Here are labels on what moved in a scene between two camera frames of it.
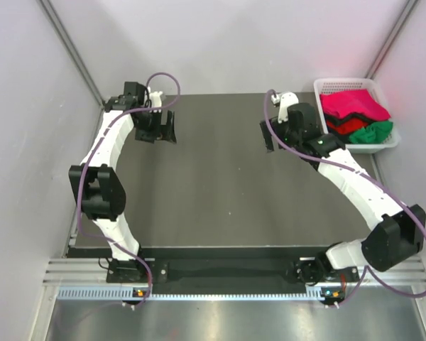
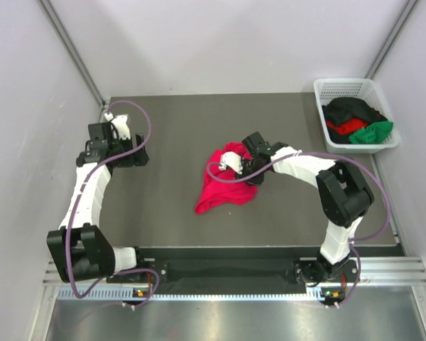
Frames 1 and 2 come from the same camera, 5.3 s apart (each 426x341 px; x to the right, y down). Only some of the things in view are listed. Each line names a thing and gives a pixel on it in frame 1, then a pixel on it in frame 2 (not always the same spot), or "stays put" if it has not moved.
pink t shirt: (338, 104) -> (213, 195)
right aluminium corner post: (391, 38) stays put
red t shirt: (348, 126) stays put
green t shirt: (377, 132) stays put
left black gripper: (156, 133) -> (136, 158)
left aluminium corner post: (74, 50) stays put
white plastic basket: (331, 84) stays put
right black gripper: (277, 127) -> (245, 162)
